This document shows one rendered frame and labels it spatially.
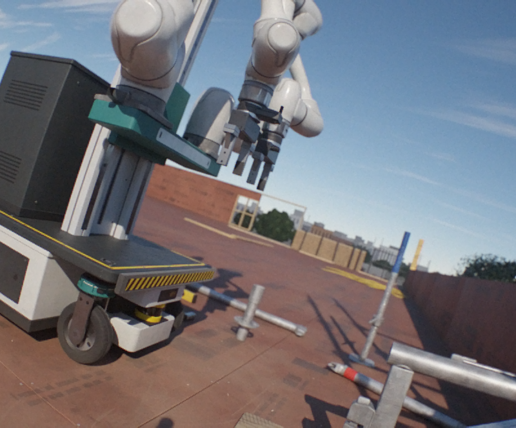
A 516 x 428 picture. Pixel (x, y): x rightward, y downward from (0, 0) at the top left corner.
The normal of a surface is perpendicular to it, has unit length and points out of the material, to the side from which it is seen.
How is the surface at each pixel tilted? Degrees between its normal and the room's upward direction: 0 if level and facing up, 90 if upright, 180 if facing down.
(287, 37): 98
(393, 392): 90
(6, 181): 90
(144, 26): 93
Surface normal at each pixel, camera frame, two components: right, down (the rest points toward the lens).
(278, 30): 0.16, 0.23
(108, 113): -0.28, -0.11
